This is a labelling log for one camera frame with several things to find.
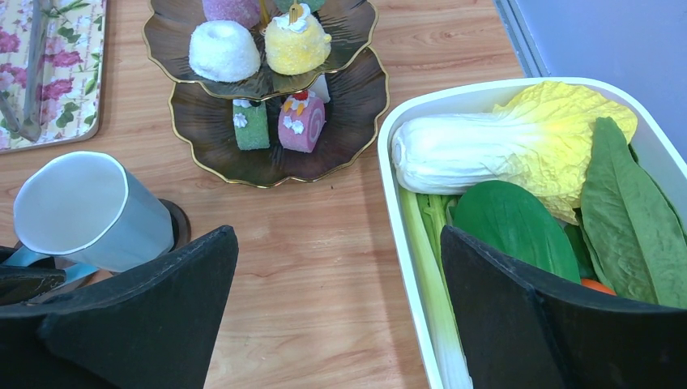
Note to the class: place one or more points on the green cake with panda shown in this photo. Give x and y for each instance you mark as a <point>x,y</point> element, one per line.
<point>250,124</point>

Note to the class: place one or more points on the white oval vegetable basin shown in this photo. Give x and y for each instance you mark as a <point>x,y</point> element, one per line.
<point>655,152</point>

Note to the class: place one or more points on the white triangular cake slice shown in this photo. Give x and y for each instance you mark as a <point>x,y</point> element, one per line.
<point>320,89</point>

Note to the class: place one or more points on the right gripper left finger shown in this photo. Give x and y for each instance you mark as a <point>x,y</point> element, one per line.
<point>154,326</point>

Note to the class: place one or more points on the metal serving tongs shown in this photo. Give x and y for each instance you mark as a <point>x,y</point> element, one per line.
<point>30,126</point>

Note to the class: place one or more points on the purple cake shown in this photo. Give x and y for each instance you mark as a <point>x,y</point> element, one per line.
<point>243,12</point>

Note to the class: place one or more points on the three-tier dark cake stand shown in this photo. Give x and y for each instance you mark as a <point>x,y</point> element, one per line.
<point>202,109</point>

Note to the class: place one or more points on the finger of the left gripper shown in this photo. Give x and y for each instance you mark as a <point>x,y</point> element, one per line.
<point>22,283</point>

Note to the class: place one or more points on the yellow cupcake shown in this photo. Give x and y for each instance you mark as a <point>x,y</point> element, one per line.
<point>296,42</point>

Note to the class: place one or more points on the long dark green leaf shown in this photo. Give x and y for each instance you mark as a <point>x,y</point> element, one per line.
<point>638,240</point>

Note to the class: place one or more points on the pink strawberry cake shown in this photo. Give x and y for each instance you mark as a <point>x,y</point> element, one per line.
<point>301,119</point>

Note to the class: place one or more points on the orange carrot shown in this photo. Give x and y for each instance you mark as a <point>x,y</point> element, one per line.
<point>597,286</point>

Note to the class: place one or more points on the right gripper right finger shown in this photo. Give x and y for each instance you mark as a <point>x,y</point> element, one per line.
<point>521,327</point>

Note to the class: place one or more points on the napa cabbage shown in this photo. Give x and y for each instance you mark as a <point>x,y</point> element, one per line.
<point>540,140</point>

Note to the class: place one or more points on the white round cake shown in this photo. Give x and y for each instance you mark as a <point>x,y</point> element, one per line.
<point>223,51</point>

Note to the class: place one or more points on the pale green celery stalk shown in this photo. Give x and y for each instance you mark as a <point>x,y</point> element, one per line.
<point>425,217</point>

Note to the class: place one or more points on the green bok choy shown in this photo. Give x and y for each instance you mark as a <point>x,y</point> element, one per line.
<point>512,220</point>

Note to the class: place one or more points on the floral rectangular tray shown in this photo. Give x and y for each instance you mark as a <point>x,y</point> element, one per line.
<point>73,68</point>

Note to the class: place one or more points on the light blue handled mug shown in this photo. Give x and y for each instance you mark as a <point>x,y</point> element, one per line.
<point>86,208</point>

